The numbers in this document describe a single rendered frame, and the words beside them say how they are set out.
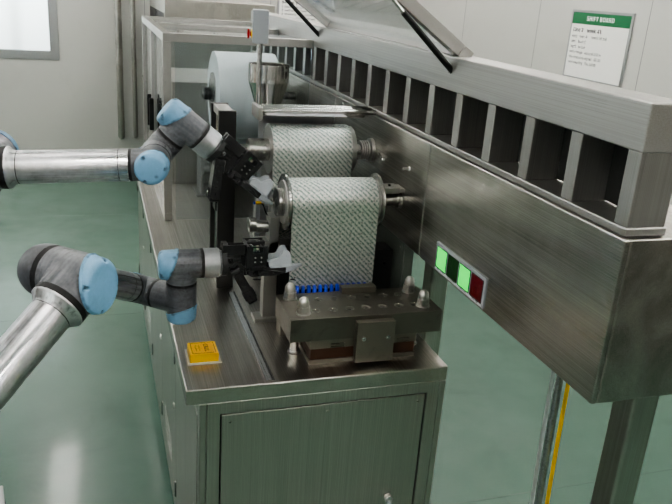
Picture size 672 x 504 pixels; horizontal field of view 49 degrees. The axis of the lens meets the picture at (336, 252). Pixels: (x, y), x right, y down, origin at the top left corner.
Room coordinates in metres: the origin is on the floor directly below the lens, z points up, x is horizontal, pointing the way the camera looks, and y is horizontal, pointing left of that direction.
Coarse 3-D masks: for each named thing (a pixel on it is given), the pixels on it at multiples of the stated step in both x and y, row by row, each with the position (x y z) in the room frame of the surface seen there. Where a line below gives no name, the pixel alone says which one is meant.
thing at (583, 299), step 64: (384, 128) 2.12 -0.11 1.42; (448, 192) 1.70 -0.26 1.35; (512, 192) 1.44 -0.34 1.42; (512, 256) 1.40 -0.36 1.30; (576, 256) 1.22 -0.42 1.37; (640, 256) 1.12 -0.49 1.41; (512, 320) 1.37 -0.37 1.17; (576, 320) 1.18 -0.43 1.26; (640, 320) 1.13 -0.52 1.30; (576, 384) 1.15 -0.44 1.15; (640, 384) 1.14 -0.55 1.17
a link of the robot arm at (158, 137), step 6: (156, 132) 1.76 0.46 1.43; (162, 132) 1.75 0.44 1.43; (150, 138) 1.76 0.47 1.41; (156, 138) 1.75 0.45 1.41; (162, 138) 1.75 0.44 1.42; (168, 138) 1.75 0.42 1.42; (144, 144) 1.75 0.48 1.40; (162, 144) 1.73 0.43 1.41; (168, 144) 1.75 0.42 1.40; (174, 144) 1.75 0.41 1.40; (168, 150) 1.72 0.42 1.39; (174, 150) 1.76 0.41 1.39; (174, 156) 1.78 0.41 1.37
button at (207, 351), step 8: (192, 344) 1.64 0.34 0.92; (200, 344) 1.65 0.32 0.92; (208, 344) 1.65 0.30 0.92; (192, 352) 1.60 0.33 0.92; (200, 352) 1.60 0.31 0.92; (208, 352) 1.61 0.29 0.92; (216, 352) 1.61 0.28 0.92; (192, 360) 1.59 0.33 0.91; (200, 360) 1.59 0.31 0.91; (208, 360) 1.60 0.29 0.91; (216, 360) 1.61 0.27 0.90
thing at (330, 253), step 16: (320, 224) 1.82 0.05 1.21; (336, 224) 1.84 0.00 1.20; (352, 224) 1.85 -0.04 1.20; (368, 224) 1.87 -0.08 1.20; (304, 240) 1.81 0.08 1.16; (320, 240) 1.82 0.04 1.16; (336, 240) 1.84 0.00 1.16; (352, 240) 1.85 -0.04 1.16; (368, 240) 1.87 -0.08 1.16; (304, 256) 1.81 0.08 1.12; (320, 256) 1.82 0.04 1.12; (336, 256) 1.84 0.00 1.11; (352, 256) 1.85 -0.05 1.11; (368, 256) 1.87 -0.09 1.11; (304, 272) 1.81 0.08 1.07; (320, 272) 1.83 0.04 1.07; (336, 272) 1.84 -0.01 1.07; (352, 272) 1.85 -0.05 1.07; (368, 272) 1.87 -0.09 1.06
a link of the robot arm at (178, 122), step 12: (168, 108) 1.75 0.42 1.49; (180, 108) 1.76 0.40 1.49; (168, 120) 1.75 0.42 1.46; (180, 120) 1.75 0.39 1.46; (192, 120) 1.77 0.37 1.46; (168, 132) 1.75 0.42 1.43; (180, 132) 1.75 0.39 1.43; (192, 132) 1.76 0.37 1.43; (204, 132) 1.78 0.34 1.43; (180, 144) 1.76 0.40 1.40; (192, 144) 1.77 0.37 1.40
